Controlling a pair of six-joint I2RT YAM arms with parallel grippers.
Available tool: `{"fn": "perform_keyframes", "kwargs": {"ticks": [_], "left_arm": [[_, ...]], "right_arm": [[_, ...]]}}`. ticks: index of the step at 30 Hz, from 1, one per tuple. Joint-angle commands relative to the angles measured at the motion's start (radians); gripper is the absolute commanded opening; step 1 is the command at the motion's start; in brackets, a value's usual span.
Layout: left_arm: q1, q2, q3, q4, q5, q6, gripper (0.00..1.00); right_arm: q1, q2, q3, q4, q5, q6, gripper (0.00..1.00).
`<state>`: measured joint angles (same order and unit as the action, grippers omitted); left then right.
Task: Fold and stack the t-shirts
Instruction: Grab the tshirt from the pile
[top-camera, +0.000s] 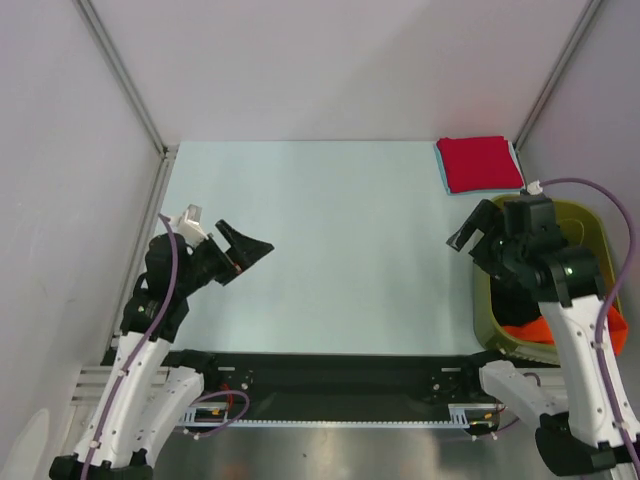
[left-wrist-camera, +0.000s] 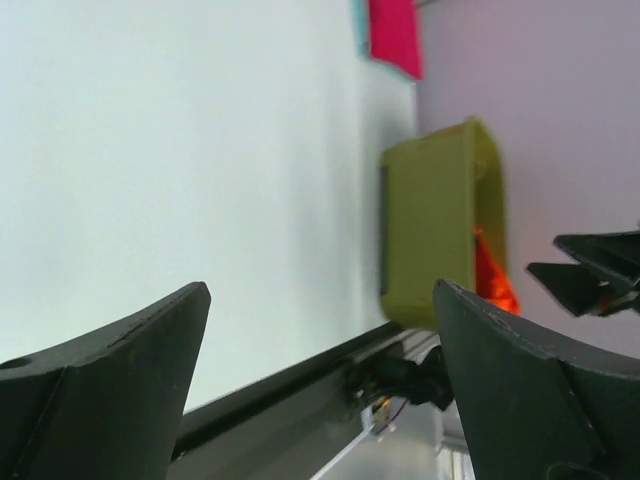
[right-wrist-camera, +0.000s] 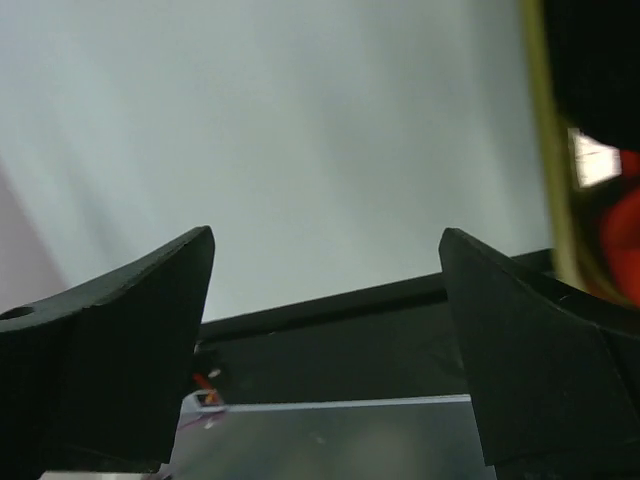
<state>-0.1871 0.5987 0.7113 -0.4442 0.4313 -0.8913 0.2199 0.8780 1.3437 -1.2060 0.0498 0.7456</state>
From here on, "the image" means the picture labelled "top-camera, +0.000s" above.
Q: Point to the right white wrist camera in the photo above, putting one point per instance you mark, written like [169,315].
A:
[532,189]

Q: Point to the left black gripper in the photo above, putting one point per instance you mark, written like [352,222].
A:
[242,251]

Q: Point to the olive green plastic basket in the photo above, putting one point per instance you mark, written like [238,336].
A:
[581,227]

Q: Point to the left aluminium corner post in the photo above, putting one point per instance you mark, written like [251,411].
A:
[109,51]

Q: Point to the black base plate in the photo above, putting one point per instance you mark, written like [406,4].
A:
[349,387]

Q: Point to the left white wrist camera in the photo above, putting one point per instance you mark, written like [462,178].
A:
[188,226]

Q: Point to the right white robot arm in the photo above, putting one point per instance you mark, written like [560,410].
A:
[594,429]

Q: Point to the right aluminium corner post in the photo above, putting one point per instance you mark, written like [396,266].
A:
[585,22]

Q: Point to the slotted cable duct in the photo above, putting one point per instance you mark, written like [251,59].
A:
[453,416]

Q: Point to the orange t shirt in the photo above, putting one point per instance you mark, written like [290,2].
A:
[538,331]

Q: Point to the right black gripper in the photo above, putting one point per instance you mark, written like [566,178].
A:
[489,240]

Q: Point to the folded red t shirt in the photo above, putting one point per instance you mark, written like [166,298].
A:
[480,162]

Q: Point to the black t shirt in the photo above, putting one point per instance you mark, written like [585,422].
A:
[512,305]

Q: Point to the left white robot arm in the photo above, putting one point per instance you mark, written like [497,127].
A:
[131,423]

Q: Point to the aluminium corner post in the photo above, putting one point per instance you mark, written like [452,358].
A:
[109,51]
[585,22]

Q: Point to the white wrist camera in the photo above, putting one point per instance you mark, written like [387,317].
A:
[532,189]
[188,226]

